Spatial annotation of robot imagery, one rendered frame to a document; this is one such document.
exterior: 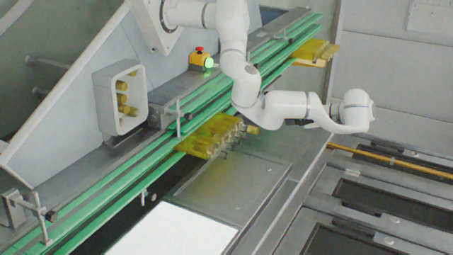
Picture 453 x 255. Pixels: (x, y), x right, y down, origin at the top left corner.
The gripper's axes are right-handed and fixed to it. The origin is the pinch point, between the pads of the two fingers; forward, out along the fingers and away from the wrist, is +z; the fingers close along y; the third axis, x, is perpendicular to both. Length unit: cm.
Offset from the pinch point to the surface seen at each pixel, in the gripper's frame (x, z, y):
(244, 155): -19.2, 31.2, 10.0
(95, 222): -5, 44, -62
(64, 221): 2, 43, -72
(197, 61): 22, 50, 23
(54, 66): 38, 109, -4
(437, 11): -79, 13, 580
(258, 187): -24.4, 17.3, -7.9
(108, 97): 27, 46, -36
